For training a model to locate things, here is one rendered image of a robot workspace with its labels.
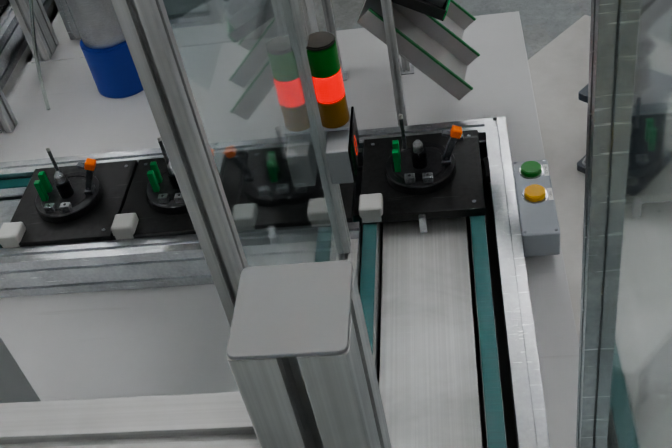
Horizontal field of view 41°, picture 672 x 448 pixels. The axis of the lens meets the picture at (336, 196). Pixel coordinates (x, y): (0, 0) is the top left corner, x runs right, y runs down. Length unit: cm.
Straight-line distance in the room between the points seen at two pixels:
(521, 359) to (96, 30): 138
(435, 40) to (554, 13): 213
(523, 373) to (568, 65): 100
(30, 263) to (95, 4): 73
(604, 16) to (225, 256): 43
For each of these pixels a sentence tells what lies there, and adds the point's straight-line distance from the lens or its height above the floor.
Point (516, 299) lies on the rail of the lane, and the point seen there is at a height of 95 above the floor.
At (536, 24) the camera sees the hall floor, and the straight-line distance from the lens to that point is 405.
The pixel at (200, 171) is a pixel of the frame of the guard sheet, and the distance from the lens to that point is 80.
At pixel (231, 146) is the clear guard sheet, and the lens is 94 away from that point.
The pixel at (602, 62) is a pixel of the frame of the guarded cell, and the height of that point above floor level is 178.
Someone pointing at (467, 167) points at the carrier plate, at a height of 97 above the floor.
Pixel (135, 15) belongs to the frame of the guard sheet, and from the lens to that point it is 73.
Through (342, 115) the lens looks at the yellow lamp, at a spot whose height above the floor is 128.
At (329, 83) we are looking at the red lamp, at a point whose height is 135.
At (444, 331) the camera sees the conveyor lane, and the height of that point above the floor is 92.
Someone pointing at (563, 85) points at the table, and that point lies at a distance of 220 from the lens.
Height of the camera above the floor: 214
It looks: 41 degrees down
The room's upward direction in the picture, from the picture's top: 12 degrees counter-clockwise
